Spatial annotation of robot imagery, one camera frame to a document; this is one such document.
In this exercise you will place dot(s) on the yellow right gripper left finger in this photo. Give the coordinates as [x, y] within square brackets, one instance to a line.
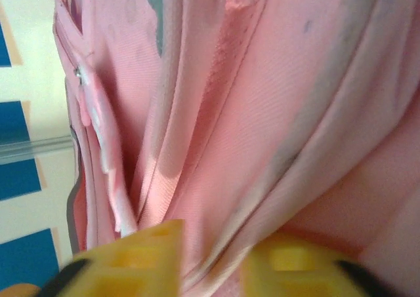
[131, 267]

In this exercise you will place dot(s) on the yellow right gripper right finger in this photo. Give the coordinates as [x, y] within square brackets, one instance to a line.
[295, 267]

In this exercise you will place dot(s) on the pink school backpack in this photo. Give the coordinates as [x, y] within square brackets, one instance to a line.
[262, 113]

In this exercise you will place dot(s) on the pink white backpack charm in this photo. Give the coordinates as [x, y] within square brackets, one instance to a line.
[98, 120]

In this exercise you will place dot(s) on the aluminium frame post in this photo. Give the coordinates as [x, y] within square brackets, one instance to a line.
[33, 147]

